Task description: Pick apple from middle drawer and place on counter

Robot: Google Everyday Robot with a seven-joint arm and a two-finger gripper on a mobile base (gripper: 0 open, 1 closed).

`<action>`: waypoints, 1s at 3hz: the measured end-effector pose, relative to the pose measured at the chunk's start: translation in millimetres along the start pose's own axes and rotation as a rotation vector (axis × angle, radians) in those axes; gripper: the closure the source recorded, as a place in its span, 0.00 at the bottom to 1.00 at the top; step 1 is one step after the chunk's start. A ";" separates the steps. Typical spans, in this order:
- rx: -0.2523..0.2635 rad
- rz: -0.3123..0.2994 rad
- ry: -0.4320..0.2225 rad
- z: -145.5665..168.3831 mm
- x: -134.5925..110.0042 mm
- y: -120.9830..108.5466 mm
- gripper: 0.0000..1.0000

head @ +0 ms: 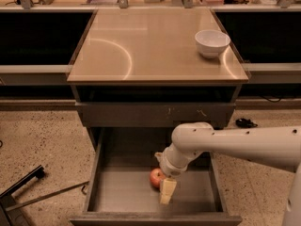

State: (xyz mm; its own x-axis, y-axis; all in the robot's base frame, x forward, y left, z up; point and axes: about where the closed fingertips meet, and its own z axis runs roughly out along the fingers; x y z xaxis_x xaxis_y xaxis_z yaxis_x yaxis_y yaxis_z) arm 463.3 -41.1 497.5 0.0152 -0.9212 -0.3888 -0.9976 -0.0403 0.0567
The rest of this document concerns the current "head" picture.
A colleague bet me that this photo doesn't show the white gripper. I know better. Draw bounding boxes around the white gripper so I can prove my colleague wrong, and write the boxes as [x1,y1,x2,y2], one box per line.
[154,143,201,204]

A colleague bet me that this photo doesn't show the red apple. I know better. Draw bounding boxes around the red apple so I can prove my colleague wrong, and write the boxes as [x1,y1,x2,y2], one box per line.
[150,168,166,188]

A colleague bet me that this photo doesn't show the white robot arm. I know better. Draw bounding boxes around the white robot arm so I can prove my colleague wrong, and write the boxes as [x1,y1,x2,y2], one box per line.
[155,122,301,226]

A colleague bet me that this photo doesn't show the open grey middle drawer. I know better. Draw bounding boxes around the open grey middle drawer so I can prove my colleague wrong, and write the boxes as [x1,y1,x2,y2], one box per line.
[71,128,242,226]

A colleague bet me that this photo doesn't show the grey drawer cabinet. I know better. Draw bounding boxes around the grey drawer cabinet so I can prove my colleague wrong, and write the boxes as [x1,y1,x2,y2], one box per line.
[68,7,248,143]

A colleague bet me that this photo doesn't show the thin metal rod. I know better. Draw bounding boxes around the thin metal rod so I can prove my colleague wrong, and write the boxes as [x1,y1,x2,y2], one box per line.
[5,181,89,212]

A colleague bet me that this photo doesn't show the black object on floor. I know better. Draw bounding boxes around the black object on floor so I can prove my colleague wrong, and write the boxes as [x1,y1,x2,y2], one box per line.
[235,118,258,128]

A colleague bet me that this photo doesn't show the white ceramic bowl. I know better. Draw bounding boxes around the white ceramic bowl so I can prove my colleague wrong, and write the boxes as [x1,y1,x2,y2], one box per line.
[195,30,230,58]

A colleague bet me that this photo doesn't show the black metal stand base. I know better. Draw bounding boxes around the black metal stand base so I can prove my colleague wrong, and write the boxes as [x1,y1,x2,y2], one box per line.
[0,165,46,226]

